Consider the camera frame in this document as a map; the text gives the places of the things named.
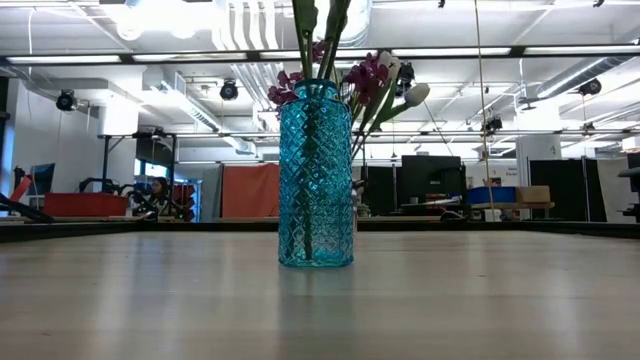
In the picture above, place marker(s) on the purple orchid spray green blades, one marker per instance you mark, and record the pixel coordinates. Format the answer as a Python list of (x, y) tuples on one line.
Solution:
[(367, 75)]

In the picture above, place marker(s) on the silver ventilation duct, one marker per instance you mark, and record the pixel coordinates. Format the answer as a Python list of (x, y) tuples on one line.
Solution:
[(575, 77)]

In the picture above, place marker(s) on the blue screen monitor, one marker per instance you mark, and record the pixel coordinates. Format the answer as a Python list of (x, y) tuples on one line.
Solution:
[(42, 179)]

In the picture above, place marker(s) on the person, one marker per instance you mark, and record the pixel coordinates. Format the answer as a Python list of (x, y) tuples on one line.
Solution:
[(160, 187)]

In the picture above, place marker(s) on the black equipment mount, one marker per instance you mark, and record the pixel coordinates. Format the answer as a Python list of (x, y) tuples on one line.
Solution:
[(632, 172)]

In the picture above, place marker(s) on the red flat strip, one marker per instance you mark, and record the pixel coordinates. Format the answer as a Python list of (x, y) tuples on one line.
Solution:
[(20, 189)]

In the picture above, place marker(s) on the white artificial tulip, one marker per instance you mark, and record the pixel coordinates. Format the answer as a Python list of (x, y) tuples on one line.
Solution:
[(417, 94)]

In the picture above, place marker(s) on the brown cardboard box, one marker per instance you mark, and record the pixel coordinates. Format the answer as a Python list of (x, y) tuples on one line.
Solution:
[(532, 194)]

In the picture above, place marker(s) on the white ventilation duct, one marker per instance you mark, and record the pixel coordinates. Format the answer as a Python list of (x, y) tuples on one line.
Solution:
[(362, 22)]

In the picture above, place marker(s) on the black ceiling camera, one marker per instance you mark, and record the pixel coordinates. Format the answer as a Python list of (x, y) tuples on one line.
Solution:
[(590, 86), (492, 124), (229, 90), (66, 100), (406, 75)]

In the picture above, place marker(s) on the purple artificial flower spray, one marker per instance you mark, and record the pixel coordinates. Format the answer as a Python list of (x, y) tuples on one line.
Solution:
[(282, 92)]

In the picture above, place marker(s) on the dark purple artificial tulip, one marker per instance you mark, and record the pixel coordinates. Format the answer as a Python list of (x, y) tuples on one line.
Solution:
[(337, 20)]

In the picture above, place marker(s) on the black partition panel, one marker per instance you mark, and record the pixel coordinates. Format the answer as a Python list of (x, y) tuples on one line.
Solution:
[(560, 185)]

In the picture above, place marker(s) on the blue patterned glass vase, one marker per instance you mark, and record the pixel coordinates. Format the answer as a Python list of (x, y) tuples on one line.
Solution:
[(315, 200)]

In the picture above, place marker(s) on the blue plastic bin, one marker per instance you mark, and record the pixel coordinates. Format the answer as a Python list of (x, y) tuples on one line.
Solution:
[(502, 195)]

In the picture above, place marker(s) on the black metal frame stand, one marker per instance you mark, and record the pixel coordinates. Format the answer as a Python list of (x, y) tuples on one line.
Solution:
[(105, 160)]

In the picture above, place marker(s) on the orange partition panel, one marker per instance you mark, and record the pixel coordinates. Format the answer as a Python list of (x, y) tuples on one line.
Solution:
[(250, 190)]

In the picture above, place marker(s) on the black slanted bar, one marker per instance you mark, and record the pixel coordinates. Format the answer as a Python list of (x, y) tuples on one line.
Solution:
[(25, 210)]

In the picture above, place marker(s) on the black background robot arm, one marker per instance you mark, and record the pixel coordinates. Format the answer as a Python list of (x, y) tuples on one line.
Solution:
[(87, 182)]

